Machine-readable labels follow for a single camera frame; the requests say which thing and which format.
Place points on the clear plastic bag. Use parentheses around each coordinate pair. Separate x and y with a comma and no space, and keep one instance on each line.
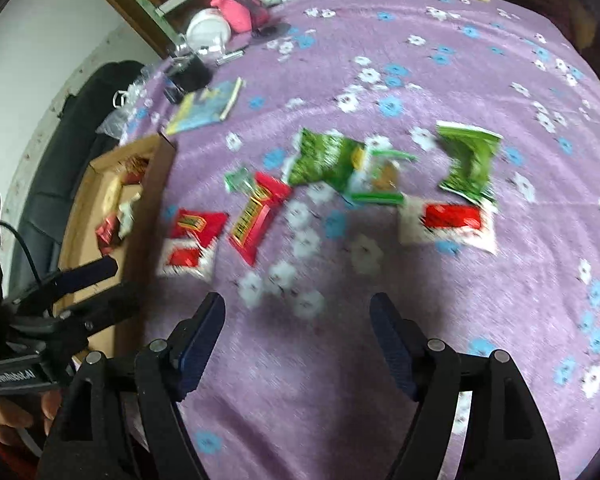
(124,103)

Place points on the large green pea packet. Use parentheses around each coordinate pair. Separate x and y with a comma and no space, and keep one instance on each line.
(323,157)

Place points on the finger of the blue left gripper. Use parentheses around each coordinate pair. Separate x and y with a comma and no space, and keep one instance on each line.
(108,308)
(46,293)

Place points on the white red snack packet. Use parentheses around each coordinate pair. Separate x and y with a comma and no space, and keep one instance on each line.
(427,222)

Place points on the pink knitted holder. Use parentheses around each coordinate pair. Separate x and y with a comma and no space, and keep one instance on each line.
(235,2)

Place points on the black phone stand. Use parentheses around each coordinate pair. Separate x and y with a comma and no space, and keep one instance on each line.
(262,32)

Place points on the brown cardboard box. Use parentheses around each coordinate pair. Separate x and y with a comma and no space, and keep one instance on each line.
(135,255)

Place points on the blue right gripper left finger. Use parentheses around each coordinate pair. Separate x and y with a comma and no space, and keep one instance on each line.
(193,341)

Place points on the black cup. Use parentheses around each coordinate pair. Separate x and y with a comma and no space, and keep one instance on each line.
(189,74)

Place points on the dark red packet in box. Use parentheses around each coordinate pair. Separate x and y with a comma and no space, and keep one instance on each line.
(133,170)

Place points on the green pea snack packet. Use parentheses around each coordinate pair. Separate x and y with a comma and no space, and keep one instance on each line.
(471,150)

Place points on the black chair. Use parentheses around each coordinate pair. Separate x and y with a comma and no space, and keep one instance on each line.
(73,145)

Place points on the clear green biscuit packet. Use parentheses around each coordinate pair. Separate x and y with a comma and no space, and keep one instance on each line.
(376,179)

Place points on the long red snack packet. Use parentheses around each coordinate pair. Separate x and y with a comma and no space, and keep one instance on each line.
(264,201)

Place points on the pale green white packet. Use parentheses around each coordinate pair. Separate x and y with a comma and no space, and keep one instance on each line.
(126,215)

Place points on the white round jar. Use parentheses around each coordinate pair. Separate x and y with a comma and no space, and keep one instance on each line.
(208,30)

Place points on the blue yellow booklet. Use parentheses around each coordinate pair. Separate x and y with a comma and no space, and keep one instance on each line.
(207,106)

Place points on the white red square packet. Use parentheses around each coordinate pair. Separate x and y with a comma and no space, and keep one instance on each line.
(185,256)

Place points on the green wrapped candy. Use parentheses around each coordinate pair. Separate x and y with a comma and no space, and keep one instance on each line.
(239,180)

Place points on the left hand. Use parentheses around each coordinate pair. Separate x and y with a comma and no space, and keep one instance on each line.
(13,418)

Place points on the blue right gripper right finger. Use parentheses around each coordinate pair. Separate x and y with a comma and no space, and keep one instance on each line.
(403,345)

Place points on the beige biscuit packet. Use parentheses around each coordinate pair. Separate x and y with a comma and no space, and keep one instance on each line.
(111,200)

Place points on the small black tag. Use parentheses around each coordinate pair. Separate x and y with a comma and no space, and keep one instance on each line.
(174,94)

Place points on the dark red peanut packet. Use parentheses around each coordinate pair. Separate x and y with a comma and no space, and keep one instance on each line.
(106,233)

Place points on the metal nail clipper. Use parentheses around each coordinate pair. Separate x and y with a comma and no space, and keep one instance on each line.
(229,57)

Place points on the purple floral tablecloth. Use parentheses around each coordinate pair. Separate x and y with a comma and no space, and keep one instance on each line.
(296,387)

